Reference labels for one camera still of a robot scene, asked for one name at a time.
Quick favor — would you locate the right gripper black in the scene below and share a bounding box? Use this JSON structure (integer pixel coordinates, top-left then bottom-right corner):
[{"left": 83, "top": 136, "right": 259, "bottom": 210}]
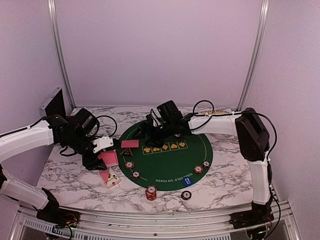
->
[{"left": 131, "top": 121, "right": 174, "bottom": 149}]

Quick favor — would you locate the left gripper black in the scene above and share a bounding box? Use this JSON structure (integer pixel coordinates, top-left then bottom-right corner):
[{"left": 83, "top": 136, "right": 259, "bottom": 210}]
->
[{"left": 64, "top": 130, "right": 107, "bottom": 171}]

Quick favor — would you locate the red playing card deck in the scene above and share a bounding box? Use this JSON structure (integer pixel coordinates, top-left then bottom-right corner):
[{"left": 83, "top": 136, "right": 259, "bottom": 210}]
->
[{"left": 98, "top": 150, "right": 119, "bottom": 168}]

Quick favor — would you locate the triangular all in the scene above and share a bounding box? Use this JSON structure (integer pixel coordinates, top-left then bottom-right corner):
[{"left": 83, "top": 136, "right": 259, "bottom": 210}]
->
[{"left": 120, "top": 148, "right": 134, "bottom": 157}]

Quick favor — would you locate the single orange poker chip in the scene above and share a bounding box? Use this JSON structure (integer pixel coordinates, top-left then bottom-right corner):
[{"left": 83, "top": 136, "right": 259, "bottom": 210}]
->
[{"left": 125, "top": 161, "right": 135, "bottom": 169}]

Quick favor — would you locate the orange poker chip stack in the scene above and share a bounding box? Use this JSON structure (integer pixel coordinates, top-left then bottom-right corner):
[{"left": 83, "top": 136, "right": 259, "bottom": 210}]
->
[{"left": 145, "top": 185, "right": 157, "bottom": 201}]

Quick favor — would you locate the blue small blind button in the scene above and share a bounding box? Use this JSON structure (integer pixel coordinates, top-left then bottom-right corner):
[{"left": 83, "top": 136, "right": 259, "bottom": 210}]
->
[{"left": 181, "top": 176, "right": 194, "bottom": 187}]

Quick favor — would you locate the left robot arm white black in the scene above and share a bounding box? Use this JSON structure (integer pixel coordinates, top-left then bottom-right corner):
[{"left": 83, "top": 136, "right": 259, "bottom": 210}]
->
[{"left": 0, "top": 108, "right": 115, "bottom": 223}]

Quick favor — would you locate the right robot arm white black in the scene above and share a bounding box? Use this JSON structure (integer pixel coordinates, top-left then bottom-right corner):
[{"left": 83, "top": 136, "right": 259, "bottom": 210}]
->
[{"left": 133, "top": 100, "right": 272, "bottom": 224}]

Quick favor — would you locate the playing card box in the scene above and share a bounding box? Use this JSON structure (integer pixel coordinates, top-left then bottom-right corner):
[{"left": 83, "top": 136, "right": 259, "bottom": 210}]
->
[{"left": 98, "top": 167, "right": 121, "bottom": 189}]

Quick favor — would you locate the round green poker mat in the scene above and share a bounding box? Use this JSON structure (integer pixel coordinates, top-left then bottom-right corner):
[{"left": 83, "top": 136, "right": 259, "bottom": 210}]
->
[{"left": 116, "top": 134, "right": 214, "bottom": 191}]

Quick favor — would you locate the aluminium poker case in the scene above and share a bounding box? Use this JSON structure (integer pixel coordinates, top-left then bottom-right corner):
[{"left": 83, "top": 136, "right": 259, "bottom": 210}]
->
[{"left": 40, "top": 87, "right": 66, "bottom": 118}]

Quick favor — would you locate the woven bamboo tray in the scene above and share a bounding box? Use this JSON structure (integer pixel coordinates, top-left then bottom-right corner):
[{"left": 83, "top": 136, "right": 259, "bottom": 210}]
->
[{"left": 200, "top": 110, "right": 231, "bottom": 116}]

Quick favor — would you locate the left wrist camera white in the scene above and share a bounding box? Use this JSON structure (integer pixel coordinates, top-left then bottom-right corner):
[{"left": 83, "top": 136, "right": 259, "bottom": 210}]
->
[{"left": 92, "top": 136, "right": 114, "bottom": 153}]

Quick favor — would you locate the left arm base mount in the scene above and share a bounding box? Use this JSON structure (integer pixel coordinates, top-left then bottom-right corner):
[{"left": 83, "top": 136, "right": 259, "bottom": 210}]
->
[{"left": 36, "top": 187, "right": 80, "bottom": 226}]

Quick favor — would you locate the aluminium front rail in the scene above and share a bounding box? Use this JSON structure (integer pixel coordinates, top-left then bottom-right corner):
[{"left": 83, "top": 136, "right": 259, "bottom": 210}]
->
[{"left": 9, "top": 199, "right": 301, "bottom": 240}]

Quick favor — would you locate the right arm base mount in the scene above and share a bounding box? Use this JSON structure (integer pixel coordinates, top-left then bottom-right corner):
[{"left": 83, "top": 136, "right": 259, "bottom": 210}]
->
[{"left": 229, "top": 202, "right": 275, "bottom": 229}]

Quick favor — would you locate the left aluminium frame post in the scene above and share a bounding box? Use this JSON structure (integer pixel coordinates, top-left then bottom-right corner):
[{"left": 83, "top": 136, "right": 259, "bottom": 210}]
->
[{"left": 47, "top": 0, "right": 76, "bottom": 108}]

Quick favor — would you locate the aluminium frame post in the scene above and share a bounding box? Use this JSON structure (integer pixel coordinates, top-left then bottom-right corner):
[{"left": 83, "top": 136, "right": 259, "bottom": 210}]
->
[
  {"left": 236, "top": 0, "right": 270, "bottom": 111},
  {"left": 47, "top": 0, "right": 76, "bottom": 108}
]

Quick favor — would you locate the right aluminium frame post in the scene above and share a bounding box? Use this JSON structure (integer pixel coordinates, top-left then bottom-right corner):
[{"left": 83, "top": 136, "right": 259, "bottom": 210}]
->
[{"left": 236, "top": 0, "right": 270, "bottom": 111}]

